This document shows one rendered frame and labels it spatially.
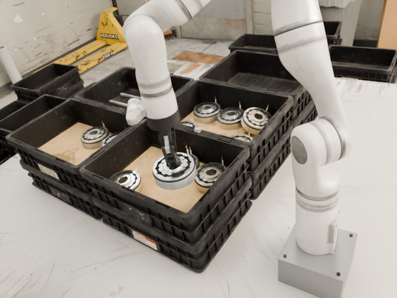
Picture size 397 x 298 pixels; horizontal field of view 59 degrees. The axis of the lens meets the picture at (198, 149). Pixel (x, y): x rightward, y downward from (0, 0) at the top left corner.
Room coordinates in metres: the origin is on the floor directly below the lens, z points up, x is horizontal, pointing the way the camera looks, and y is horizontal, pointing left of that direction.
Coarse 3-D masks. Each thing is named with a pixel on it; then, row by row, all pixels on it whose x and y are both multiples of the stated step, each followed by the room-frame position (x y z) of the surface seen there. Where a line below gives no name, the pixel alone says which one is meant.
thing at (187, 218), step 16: (176, 128) 0.94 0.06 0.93; (112, 144) 0.91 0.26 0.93; (240, 144) 0.80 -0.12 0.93; (240, 160) 0.73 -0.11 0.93; (96, 176) 0.78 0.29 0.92; (224, 176) 0.68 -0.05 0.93; (128, 192) 0.68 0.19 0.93; (208, 192) 0.63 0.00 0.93; (160, 208) 0.61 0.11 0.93; (192, 208) 0.59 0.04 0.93
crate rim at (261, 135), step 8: (200, 80) 1.24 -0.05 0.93; (184, 88) 1.20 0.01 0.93; (232, 88) 1.15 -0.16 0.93; (240, 88) 1.13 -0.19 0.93; (248, 88) 1.12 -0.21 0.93; (176, 96) 1.15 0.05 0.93; (280, 96) 1.02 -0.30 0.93; (288, 96) 1.01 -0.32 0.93; (288, 104) 0.97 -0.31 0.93; (280, 112) 0.92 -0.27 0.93; (272, 120) 0.89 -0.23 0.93; (192, 128) 0.92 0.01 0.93; (264, 128) 0.86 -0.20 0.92; (272, 128) 0.88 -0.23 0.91; (216, 136) 0.86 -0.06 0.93; (224, 136) 0.85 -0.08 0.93; (256, 136) 0.82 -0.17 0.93; (264, 136) 0.84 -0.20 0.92; (248, 144) 0.79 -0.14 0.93; (256, 144) 0.80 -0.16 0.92
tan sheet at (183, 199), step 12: (144, 156) 0.96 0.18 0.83; (156, 156) 0.95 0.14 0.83; (132, 168) 0.91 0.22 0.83; (144, 168) 0.90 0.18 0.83; (144, 180) 0.84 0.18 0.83; (144, 192) 0.78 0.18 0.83; (156, 192) 0.77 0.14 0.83; (168, 192) 0.76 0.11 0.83; (180, 192) 0.76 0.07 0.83; (192, 192) 0.75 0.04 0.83; (168, 204) 0.72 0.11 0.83; (180, 204) 0.71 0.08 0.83; (192, 204) 0.70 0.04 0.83
